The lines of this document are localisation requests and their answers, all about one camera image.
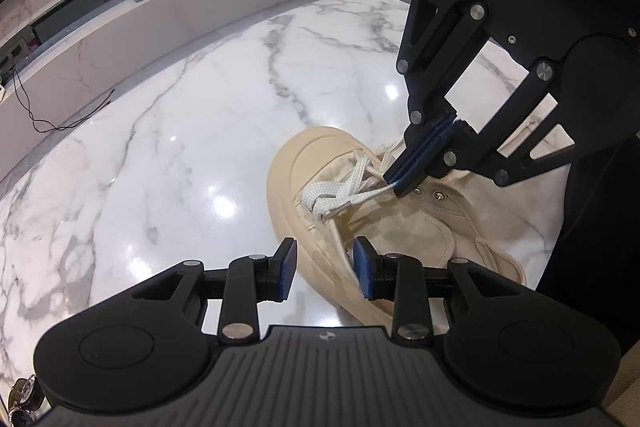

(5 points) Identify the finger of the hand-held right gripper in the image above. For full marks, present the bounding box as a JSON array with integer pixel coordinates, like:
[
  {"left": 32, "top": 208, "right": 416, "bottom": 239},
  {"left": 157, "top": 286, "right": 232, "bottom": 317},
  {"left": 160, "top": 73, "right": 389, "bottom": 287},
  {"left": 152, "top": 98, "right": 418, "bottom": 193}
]
[
  {"left": 385, "top": 0, "right": 488, "bottom": 181},
  {"left": 394, "top": 59, "right": 576, "bottom": 198}
]

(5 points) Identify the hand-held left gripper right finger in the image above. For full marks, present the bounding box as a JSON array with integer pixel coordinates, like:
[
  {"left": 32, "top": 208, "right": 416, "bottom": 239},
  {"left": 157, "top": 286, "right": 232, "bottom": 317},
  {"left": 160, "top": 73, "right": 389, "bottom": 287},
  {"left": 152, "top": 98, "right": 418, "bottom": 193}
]
[{"left": 352, "top": 236, "right": 522, "bottom": 349}]

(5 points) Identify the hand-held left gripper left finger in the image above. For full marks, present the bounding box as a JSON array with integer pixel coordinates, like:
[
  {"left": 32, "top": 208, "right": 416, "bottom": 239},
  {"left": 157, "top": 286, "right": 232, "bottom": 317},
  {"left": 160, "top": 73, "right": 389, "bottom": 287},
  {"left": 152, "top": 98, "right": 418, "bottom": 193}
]
[{"left": 131, "top": 237, "right": 300, "bottom": 349}]

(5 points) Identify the white shoelace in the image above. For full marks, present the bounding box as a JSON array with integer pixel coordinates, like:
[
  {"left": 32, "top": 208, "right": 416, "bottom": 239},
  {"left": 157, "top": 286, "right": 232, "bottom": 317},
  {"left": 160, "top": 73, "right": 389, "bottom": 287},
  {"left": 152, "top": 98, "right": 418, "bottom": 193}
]
[{"left": 297, "top": 146, "right": 418, "bottom": 222}]

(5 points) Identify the beige canvas shoe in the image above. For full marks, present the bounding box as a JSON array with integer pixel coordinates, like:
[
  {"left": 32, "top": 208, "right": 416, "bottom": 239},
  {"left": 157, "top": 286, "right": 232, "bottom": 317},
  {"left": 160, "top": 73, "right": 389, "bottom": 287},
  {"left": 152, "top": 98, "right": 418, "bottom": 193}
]
[{"left": 265, "top": 127, "right": 526, "bottom": 335}]

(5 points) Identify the person's dark clothing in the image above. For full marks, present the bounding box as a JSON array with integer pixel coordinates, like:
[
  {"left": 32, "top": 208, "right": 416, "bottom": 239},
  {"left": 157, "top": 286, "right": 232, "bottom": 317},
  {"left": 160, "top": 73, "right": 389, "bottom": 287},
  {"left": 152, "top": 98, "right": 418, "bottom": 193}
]
[{"left": 532, "top": 127, "right": 640, "bottom": 358}]

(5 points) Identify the white marble TV cabinet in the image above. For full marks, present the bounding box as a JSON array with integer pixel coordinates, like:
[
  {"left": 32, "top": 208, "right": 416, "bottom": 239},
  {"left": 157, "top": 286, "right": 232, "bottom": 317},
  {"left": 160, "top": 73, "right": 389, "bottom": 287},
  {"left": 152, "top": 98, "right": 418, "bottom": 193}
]
[{"left": 0, "top": 0, "right": 307, "bottom": 128}]

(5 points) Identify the beige cloth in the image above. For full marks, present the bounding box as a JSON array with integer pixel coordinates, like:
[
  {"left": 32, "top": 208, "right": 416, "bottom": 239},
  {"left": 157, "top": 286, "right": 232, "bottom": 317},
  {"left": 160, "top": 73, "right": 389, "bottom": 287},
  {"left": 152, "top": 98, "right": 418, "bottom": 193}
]
[{"left": 600, "top": 337, "right": 640, "bottom": 427}]

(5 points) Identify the wrist watch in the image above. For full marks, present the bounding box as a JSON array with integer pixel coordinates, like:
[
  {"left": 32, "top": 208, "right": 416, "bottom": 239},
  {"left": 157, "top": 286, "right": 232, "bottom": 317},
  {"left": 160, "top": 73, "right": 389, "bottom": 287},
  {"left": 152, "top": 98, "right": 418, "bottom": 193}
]
[{"left": 10, "top": 374, "right": 46, "bottom": 427}]

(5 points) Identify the black cable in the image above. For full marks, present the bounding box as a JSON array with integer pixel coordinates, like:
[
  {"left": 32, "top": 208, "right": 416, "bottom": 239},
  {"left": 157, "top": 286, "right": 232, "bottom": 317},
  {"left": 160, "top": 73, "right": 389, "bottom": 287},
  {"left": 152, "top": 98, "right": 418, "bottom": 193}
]
[{"left": 12, "top": 67, "right": 116, "bottom": 132}]

